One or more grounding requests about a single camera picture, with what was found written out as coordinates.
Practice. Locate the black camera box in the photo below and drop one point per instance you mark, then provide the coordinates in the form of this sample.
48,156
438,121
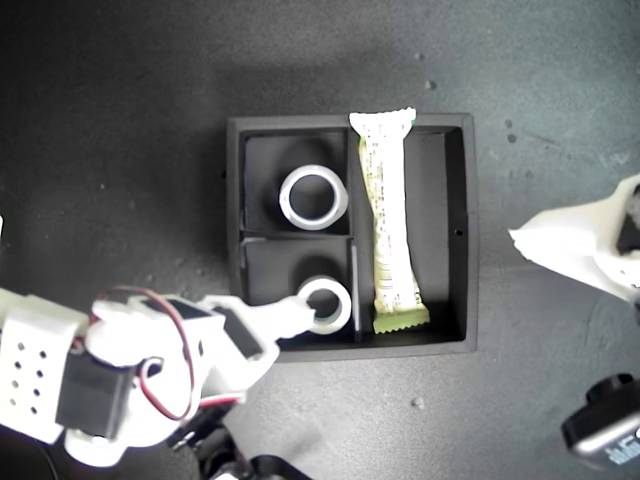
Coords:
270,470
605,430

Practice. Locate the black compartment tray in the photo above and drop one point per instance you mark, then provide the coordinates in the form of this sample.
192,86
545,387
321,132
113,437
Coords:
435,225

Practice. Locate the large white tape roll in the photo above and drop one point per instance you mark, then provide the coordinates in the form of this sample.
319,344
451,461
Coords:
287,200

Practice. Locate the snack bar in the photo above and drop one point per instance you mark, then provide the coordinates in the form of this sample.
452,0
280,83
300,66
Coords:
390,240

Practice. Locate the small white tape roll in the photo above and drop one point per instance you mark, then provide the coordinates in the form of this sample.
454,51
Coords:
342,305

